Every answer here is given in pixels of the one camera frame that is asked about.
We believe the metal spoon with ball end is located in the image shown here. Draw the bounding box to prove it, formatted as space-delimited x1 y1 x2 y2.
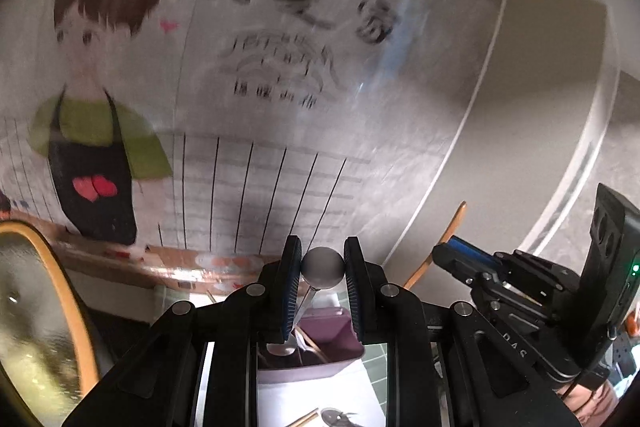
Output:
267 247 345 357

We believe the wooden spoon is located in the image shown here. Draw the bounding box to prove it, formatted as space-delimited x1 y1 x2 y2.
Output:
402 200 468 291

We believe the wooden chopstick in caddy right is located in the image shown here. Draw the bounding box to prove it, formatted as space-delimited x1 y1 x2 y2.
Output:
293 326 331 364

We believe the white green grid placemat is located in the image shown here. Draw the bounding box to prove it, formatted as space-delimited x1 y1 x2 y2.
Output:
257 345 387 426

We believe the yellow rimmed pan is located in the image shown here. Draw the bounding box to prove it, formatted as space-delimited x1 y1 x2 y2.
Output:
1 220 100 426

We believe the purple utensil caddy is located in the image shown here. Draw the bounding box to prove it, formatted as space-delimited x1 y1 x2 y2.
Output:
257 307 364 385

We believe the wooden chopstick on mat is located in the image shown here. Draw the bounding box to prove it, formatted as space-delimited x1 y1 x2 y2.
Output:
286 409 319 427
292 411 319 427

